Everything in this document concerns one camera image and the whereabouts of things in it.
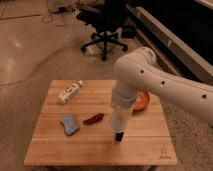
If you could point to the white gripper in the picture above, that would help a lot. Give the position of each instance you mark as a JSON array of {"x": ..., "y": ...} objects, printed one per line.
[{"x": 119, "y": 119}]

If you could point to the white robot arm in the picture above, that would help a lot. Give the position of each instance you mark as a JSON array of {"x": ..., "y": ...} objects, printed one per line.
[{"x": 137, "y": 71}]

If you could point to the orange ceramic cup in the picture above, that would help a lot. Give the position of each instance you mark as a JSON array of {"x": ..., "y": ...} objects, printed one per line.
[{"x": 142, "y": 101}]

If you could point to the wooden table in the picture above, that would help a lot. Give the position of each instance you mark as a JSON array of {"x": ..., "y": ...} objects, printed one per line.
[{"x": 146, "y": 141}]

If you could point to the white plastic bottle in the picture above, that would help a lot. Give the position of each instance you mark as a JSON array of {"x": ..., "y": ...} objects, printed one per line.
[{"x": 72, "y": 90}]

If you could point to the black office chair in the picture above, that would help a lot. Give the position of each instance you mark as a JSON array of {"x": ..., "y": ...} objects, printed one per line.
[{"x": 106, "y": 19}]

